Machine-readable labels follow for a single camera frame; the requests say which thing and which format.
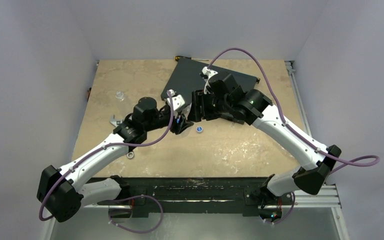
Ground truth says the clear plastic bottle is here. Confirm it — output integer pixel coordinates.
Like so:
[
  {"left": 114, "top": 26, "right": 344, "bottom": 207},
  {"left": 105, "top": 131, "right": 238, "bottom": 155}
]
[
  {"left": 176, "top": 113, "right": 189, "bottom": 125},
  {"left": 115, "top": 91, "right": 130, "bottom": 106}
]

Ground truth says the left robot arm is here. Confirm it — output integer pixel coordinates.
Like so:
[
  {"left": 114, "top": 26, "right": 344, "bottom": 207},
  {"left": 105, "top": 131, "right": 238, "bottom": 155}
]
[{"left": 36, "top": 94, "right": 191, "bottom": 223}]

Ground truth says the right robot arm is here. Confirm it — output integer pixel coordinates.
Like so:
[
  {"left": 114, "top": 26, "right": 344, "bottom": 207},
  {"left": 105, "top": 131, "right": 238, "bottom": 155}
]
[{"left": 188, "top": 72, "right": 342, "bottom": 204}]

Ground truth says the black flat electronics box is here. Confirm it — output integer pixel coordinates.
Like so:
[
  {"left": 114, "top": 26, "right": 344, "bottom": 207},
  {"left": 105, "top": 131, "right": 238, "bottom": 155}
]
[{"left": 160, "top": 59, "right": 244, "bottom": 124}]

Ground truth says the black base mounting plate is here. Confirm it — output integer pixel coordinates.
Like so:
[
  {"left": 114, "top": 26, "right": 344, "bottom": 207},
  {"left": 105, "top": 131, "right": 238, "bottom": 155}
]
[{"left": 97, "top": 177, "right": 293, "bottom": 219}]

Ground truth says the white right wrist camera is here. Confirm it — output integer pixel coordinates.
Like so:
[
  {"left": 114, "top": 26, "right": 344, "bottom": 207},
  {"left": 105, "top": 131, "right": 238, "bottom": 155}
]
[{"left": 201, "top": 66, "right": 218, "bottom": 95}]

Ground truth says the red handled adjustable wrench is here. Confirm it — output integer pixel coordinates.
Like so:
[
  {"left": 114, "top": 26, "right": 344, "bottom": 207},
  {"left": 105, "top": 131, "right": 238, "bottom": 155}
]
[{"left": 109, "top": 114, "right": 135, "bottom": 159}]

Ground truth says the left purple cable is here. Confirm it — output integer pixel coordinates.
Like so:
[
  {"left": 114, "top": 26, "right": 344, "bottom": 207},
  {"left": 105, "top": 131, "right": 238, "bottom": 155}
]
[{"left": 38, "top": 90, "right": 165, "bottom": 234}]

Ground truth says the purple cable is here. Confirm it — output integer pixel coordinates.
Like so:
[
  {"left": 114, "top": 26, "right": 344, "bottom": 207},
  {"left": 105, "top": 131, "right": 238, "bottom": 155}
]
[
  {"left": 207, "top": 47, "right": 381, "bottom": 226},
  {"left": 38, "top": 90, "right": 165, "bottom": 234}
]

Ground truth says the aluminium frame rail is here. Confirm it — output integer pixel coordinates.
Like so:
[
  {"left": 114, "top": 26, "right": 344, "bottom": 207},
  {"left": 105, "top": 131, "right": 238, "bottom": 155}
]
[{"left": 294, "top": 184, "right": 342, "bottom": 208}]

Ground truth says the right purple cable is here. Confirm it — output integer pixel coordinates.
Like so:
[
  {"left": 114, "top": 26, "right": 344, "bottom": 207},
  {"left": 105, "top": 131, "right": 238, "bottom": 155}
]
[{"left": 207, "top": 47, "right": 381, "bottom": 226}]

